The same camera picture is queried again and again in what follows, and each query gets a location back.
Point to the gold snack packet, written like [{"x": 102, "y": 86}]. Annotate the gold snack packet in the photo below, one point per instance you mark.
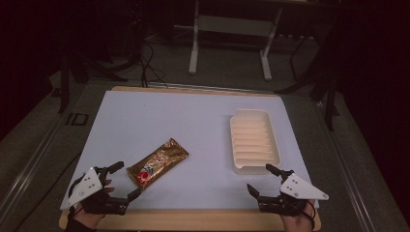
[{"x": 158, "y": 162}]

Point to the person's right hand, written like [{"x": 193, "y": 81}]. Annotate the person's right hand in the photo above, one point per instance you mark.
[{"x": 298, "y": 223}]

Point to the white metal table frame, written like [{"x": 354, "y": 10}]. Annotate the white metal table frame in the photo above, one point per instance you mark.
[{"x": 232, "y": 25}]

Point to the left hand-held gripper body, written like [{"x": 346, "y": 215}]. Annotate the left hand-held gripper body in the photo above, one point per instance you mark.
[{"x": 86, "y": 187}]

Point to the person's left hand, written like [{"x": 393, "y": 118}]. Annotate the person's left hand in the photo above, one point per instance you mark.
[{"x": 89, "y": 219}]

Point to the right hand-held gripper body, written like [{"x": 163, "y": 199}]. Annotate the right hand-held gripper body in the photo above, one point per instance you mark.
[{"x": 301, "y": 190}]

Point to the white ribbed plastic tray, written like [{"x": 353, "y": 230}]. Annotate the white ribbed plastic tray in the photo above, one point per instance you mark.
[{"x": 254, "y": 141}]

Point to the pale lilac table mat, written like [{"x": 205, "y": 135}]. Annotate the pale lilac table mat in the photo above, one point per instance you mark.
[{"x": 193, "y": 129}]

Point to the metal floor rail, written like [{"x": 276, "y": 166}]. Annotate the metal floor rail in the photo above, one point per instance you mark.
[
  {"x": 348, "y": 167},
  {"x": 29, "y": 170}
]

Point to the black metal stand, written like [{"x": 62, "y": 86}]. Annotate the black metal stand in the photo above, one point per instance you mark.
[
  {"x": 64, "y": 83},
  {"x": 330, "y": 96}
]

